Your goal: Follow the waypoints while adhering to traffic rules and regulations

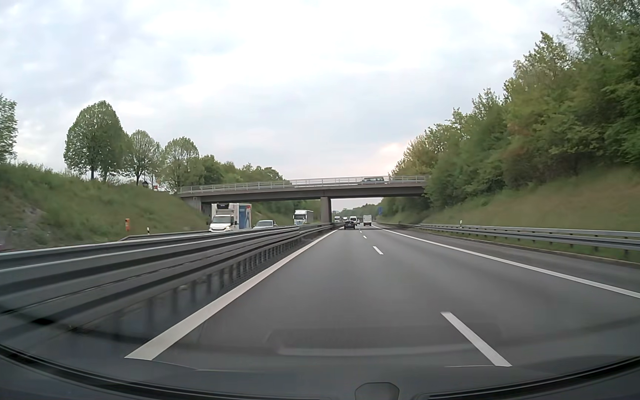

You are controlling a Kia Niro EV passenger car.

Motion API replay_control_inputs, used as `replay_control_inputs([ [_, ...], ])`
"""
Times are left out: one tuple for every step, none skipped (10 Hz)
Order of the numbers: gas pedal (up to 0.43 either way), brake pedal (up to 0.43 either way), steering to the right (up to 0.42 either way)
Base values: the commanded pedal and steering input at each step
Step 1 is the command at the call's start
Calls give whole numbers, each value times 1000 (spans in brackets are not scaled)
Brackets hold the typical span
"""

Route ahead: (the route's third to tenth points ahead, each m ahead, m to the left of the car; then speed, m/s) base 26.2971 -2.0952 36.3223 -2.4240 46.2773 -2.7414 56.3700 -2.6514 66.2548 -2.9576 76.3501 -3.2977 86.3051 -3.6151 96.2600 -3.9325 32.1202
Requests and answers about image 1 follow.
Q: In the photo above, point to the concrete overpass bridge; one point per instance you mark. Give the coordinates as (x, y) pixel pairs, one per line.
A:
(309, 191)

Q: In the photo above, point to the group of distant vehicles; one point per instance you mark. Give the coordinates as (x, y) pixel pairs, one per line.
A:
(345, 219)

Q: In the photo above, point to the car on bridge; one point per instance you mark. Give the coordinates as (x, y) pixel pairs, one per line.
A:
(373, 180)

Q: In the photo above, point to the silver car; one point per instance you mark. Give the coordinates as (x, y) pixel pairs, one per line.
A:
(265, 224)

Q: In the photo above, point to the grey asphalt road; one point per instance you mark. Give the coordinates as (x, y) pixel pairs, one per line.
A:
(353, 278)

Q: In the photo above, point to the white box lorry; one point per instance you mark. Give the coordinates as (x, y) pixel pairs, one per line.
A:
(225, 218)

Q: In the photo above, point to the road markings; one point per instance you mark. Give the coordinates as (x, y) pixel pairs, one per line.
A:
(214, 309)

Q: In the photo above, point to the row of trees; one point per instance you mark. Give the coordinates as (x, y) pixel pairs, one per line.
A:
(148, 158)

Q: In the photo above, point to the car's own bonnet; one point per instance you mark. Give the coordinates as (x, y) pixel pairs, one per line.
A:
(320, 383)

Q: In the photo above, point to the grass bank with bushes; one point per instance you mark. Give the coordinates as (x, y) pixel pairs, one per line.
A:
(64, 203)

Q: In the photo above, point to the wood of green trees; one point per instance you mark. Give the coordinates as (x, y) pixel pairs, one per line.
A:
(564, 111)

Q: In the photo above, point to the grey median guard rail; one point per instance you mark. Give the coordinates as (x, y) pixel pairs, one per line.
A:
(131, 266)

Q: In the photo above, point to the grey roadside guard rail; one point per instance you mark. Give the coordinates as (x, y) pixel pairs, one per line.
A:
(548, 235)

